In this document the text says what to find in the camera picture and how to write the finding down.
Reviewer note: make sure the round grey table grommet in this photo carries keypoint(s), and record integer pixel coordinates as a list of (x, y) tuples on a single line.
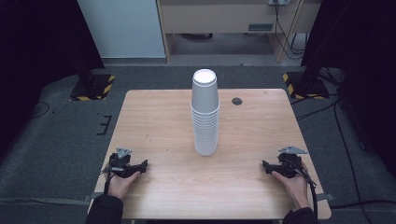
[(237, 101)]

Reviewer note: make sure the beige wooden desk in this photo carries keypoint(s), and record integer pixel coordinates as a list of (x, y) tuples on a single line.
[(214, 17)]

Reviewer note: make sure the white cabinet panel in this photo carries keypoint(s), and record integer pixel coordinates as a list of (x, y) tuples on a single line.
[(121, 28)]

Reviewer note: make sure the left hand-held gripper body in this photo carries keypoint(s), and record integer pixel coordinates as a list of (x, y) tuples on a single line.
[(122, 166)]

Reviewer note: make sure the stack of white paper cups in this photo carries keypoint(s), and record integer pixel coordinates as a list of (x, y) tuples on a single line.
[(205, 137)]

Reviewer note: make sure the black yellow-striped stand base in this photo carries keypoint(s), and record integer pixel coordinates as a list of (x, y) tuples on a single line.
[(93, 88), (306, 87)]

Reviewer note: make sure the person's left hand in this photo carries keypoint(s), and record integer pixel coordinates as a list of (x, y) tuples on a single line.
[(120, 186)]

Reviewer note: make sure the person's right hand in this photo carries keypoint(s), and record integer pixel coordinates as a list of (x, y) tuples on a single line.
[(297, 189)]

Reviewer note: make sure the black curtain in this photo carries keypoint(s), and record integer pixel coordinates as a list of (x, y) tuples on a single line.
[(37, 46), (367, 62)]

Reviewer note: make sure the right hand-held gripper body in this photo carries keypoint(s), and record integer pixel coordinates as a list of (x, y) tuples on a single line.
[(289, 165)]

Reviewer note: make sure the black metal stand pole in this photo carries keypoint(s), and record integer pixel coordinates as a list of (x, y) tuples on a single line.
[(317, 53)]

